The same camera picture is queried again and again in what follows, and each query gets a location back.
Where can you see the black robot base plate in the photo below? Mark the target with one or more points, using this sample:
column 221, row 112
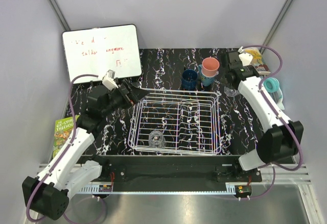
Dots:
column 178, row 173

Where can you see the pink plastic cup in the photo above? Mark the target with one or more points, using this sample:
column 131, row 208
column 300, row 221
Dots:
column 210, row 66

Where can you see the white wire dish rack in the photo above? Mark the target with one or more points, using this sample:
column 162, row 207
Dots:
column 189, row 121

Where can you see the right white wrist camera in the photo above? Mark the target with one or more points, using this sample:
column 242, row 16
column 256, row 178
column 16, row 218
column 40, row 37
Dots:
column 245, row 57

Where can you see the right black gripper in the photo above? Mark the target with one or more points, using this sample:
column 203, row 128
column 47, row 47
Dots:
column 231, row 85

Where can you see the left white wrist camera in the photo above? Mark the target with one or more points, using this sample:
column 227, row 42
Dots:
column 107, row 79

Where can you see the clear glass cup front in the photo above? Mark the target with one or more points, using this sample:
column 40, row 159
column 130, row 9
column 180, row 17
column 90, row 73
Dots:
column 157, row 139

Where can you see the green treehouse book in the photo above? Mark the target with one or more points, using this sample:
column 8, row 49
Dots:
column 62, row 131

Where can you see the light blue mug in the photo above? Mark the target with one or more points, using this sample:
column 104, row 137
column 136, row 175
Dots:
column 206, row 80

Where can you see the white whiteboard with red writing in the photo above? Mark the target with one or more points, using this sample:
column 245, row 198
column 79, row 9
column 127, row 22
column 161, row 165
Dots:
column 97, row 50

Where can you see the yellow cover book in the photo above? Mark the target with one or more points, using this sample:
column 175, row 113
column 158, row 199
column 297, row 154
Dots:
column 258, row 61

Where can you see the dark blue mug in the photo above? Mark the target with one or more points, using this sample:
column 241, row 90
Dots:
column 189, row 79

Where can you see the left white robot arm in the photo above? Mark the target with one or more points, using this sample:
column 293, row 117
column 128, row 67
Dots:
column 50, row 191

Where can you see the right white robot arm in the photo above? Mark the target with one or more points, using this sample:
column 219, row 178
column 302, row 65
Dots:
column 282, row 136

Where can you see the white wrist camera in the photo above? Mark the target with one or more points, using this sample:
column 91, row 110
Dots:
column 245, row 57
column 107, row 79

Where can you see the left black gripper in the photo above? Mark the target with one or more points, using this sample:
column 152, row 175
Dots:
column 135, row 94

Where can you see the white slotted cable duct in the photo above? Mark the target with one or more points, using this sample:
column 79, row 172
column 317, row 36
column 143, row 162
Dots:
column 95, row 189

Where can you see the clear glass cup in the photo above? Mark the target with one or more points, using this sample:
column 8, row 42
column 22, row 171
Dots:
column 230, row 92
column 157, row 139

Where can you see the teal cat ear headphones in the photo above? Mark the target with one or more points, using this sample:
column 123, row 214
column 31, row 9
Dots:
column 273, row 88

